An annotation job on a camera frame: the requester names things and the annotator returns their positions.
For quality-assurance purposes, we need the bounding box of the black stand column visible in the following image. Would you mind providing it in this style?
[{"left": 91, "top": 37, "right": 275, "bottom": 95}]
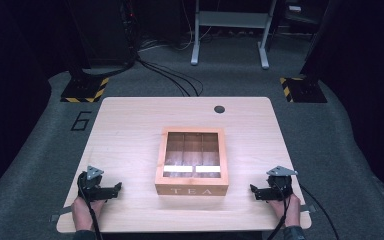
[
  {"left": 63, "top": 0, "right": 93, "bottom": 83},
  {"left": 299, "top": 0, "right": 339, "bottom": 83}
]

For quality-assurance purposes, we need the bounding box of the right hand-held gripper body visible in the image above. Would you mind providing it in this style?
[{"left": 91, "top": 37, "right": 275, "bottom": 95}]
[{"left": 265, "top": 165, "right": 299, "bottom": 202}]

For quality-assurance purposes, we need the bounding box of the wooden tea box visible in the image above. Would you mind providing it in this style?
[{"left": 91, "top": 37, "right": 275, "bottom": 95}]
[{"left": 154, "top": 126, "right": 230, "bottom": 197}]

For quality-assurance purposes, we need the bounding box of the thin black cable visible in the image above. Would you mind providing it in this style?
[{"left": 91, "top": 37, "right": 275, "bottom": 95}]
[{"left": 298, "top": 183, "right": 340, "bottom": 240}]

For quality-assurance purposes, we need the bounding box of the person's right hand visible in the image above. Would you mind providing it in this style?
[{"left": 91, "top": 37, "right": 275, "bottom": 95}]
[{"left": 267, "top": 194, "right": 302, "bottom": 228}]

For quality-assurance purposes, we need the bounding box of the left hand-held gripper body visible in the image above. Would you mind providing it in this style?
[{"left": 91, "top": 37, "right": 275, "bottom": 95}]
[{"left": 77, "top": 165, "right": 108, "bottom": 203}]

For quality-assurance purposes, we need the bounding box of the black floor cable bundle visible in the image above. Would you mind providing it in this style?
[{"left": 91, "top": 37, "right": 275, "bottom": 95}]
[{"left": 135, "top": 54, "right": 205, "bottom": 98}]

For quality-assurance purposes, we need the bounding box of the person's left hand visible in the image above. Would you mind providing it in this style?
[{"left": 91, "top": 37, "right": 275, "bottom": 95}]
[{"left": 71, "top": 195, "right": 106, "bottom": 232}]

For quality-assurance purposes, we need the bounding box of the black hazard-striped stand base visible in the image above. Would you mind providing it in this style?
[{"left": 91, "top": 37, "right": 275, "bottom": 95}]
[
  {"left": 278, "top": 76, "right": 328, "bottom": 104},
  {"left": 60, "top": 75, "right": 110, "bottom": 104}
]

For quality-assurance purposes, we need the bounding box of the black equipment cabinet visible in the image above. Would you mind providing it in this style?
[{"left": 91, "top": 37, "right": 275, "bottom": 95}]
[{"left": 67, "top": 0, "right": 138, "bottom": 69}]

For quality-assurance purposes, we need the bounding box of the white metal desk frame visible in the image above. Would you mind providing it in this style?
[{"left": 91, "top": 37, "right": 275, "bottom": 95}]
[{"left": 190, "top": 0, "right": 278, "bottom": 70}]

